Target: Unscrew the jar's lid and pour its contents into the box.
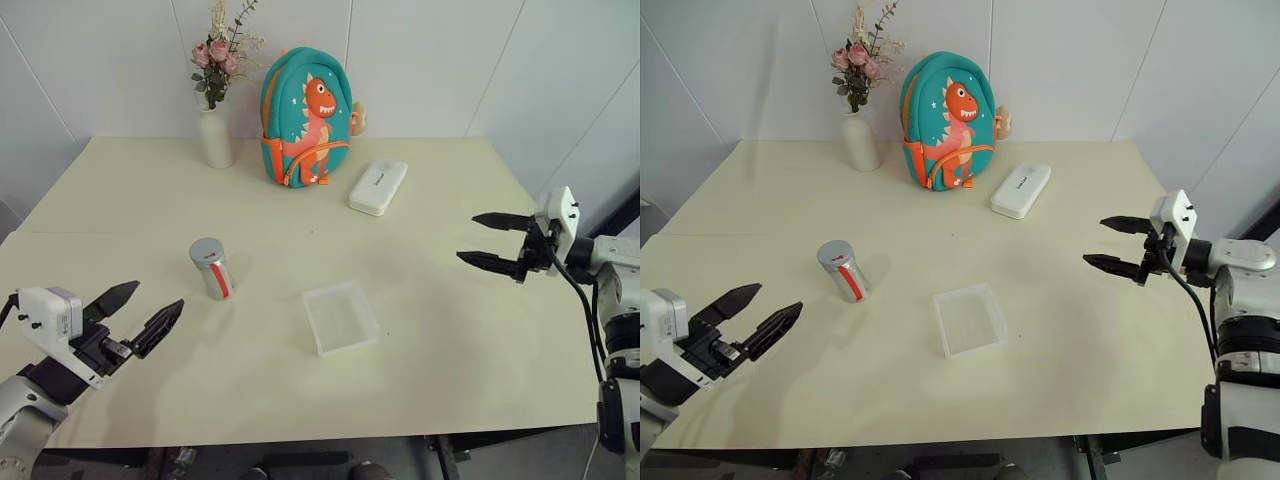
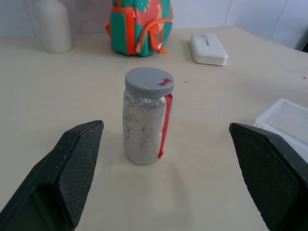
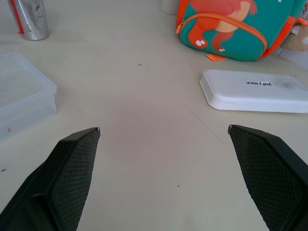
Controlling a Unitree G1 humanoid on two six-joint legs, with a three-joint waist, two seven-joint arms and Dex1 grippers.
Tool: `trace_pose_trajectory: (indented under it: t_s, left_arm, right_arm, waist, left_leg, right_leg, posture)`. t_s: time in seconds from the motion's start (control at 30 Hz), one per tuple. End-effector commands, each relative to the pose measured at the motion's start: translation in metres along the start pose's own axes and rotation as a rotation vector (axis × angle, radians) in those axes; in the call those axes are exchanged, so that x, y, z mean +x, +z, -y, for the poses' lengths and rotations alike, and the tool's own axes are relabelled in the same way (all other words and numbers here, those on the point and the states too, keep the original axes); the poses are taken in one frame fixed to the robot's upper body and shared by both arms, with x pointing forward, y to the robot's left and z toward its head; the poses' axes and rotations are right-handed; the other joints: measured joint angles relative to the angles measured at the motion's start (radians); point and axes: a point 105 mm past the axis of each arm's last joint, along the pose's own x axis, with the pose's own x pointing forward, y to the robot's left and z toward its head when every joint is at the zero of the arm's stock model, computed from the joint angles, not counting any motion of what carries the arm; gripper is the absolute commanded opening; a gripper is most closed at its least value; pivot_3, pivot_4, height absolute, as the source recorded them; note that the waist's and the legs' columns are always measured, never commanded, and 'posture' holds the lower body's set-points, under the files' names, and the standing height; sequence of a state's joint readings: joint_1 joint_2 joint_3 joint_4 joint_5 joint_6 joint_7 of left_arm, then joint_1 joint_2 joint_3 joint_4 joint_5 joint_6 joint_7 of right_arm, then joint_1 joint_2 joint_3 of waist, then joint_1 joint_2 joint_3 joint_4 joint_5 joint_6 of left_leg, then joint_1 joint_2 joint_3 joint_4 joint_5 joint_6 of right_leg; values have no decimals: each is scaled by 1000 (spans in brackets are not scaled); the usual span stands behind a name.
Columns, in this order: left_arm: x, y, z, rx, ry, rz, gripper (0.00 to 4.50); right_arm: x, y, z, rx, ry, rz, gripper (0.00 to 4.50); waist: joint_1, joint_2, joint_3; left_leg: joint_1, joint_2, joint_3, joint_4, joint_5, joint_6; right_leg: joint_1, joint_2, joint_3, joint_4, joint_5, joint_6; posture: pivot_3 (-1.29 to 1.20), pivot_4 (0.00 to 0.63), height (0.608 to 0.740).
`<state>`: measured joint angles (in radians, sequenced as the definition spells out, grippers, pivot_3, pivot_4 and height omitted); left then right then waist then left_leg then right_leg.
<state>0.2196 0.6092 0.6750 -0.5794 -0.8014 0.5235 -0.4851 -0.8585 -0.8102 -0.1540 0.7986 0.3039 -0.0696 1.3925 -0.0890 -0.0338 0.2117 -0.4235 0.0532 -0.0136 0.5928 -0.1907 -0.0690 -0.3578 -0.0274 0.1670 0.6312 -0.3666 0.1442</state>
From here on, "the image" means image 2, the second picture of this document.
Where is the grey round object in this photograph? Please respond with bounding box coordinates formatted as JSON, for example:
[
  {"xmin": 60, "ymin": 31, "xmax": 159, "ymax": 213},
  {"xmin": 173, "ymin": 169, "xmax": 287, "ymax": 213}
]
[{"xmin": 125, "ymin": 67, "xmax": 175, "ymax": 99}]

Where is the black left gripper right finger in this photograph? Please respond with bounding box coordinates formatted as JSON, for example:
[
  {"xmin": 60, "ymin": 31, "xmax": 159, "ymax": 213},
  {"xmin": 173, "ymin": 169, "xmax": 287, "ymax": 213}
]
[{"xmin": 229, "ymin": 122, "xmax": 308, "ymax": 231}]

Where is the white plastic bottle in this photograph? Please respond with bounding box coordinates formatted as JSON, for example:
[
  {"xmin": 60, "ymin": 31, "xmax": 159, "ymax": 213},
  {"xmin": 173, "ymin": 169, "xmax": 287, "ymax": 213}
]
[{"xmin": 122, "ymin": 88, "xmax": 174, "ymax": 166}]

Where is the clear plastic stand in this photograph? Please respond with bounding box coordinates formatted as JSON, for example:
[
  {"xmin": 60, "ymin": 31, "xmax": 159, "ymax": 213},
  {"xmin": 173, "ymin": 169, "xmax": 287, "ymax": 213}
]
[{"xmin": 254, "ymin": 98, "xmax": 308, "ymax": 157}]

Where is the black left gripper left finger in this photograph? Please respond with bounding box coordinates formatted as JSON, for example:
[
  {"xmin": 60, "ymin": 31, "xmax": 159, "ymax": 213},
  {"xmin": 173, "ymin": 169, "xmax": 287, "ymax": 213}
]
[{"xmin": 0, "ymin": 120, "xmax": 104, "ymax": 231}]

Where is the teal orange dinosaur backpack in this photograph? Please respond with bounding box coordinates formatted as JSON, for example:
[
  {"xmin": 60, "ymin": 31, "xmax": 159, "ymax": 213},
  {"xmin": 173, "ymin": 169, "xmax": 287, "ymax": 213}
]
[{"xmin": 104, "ymin": 0, "xmax": 174, "ymax": 57}]

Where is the white rectangular case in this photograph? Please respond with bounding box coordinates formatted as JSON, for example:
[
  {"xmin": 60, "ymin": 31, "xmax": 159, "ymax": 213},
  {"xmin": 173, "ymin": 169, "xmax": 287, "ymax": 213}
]
[{"xmin": 189, "ymin": 33, "xmax": 228, "ymax": 66}]

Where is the cream ceramic vase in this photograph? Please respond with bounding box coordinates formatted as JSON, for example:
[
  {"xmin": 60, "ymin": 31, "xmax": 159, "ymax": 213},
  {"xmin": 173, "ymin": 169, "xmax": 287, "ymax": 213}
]
[{"xmin": 33, "ymin": 0, "xmax": 73, "ymax": 54}]

